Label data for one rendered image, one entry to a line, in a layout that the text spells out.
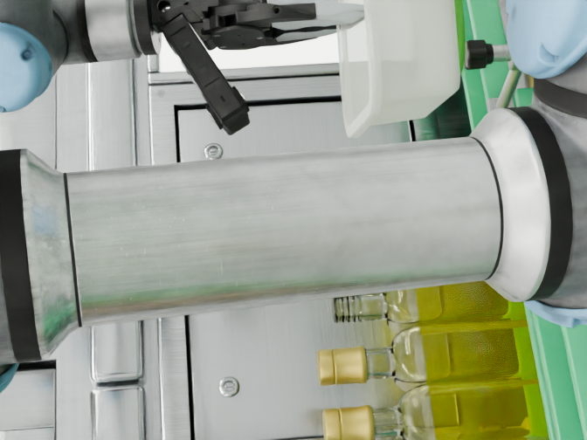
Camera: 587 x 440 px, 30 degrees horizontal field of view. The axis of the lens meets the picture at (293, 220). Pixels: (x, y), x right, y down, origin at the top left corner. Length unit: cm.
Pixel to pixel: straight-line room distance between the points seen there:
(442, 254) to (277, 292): 9
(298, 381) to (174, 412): 13
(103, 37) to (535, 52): 51
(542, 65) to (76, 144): 81
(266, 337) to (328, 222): 61
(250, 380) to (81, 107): 40
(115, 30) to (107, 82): 32
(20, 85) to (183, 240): 38
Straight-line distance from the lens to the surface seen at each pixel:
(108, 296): 58
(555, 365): 101
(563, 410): 100
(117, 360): 119
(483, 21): 119
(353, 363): 103
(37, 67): 92
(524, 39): 64
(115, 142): 129
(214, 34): 101
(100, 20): 102
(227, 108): 99
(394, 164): 61
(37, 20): 94
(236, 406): 116
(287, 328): 119
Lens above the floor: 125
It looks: 4 degrees down
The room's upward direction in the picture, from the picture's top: 94 degrees counter-clockwise
